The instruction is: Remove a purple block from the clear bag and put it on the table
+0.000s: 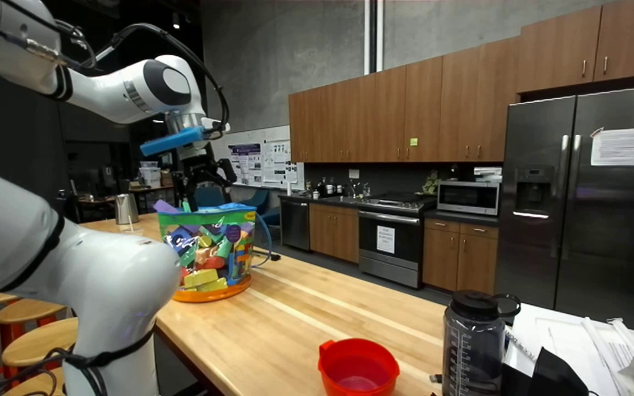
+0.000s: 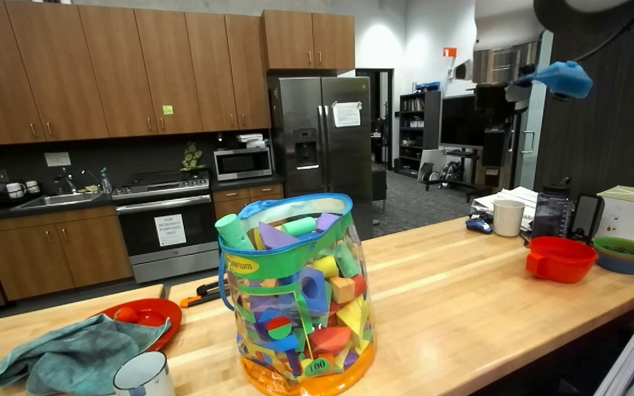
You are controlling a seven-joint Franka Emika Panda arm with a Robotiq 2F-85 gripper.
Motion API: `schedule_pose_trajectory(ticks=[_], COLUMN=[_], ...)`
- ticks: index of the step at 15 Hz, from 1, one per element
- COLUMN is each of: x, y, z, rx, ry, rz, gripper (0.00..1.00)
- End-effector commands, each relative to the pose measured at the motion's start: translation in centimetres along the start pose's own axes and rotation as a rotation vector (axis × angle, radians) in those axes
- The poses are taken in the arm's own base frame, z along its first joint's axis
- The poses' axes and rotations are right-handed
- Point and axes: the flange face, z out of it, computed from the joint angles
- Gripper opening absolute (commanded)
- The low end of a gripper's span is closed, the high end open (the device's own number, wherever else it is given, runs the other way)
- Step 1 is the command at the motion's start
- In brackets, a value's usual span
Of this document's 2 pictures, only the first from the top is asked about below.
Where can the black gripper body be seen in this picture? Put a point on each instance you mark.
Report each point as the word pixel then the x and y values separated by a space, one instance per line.
pixel 203 174

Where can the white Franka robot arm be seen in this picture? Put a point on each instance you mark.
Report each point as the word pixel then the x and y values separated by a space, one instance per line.
pixel 54 264

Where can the clear bag of foam blocks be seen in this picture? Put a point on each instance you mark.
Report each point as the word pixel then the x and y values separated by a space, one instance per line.
pixel 210 254

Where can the purple foam wedge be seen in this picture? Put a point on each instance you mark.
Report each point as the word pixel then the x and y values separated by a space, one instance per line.
pixel 166 208

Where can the white poster board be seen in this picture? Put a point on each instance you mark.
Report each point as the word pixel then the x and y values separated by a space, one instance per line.
pixel 263 163

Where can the black dishwasher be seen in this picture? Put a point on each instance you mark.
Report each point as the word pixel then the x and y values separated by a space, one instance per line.
pixel 295 223

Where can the brown lower cabinet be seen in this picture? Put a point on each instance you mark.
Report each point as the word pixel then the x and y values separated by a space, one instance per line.
pixel 460 255
pixel 336 233

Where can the paper note on stove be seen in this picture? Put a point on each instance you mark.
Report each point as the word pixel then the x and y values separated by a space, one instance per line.
pixel 385 240

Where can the stainless steel stove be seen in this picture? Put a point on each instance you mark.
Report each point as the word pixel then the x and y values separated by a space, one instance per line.
pixel 395 245

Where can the green cabinet sticker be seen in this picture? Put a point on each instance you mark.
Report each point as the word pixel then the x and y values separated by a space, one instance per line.
pixel 413 142

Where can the red bowl right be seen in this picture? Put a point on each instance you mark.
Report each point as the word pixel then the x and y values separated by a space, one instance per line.
pixel 358 366

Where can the silver microwave oven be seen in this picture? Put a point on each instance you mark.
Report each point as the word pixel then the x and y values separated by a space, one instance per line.
pixel 467 198

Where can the brown upper cabinets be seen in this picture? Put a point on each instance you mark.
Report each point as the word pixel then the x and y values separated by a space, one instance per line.
pixel 464 101

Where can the dark water bottle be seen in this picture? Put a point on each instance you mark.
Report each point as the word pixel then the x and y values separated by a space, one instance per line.
pixel 471 348

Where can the stainless steel refrigerator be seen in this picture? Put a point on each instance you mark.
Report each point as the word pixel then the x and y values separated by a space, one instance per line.
pixel 589 211

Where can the white loose papers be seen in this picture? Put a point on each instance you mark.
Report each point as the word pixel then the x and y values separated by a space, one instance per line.
pixel 596 343

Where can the paper note on refrigerator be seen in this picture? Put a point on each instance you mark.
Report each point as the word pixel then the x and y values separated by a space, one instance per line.
pixel 626 145

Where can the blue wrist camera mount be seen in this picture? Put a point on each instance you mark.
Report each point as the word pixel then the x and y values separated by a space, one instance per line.
pixel 173 142

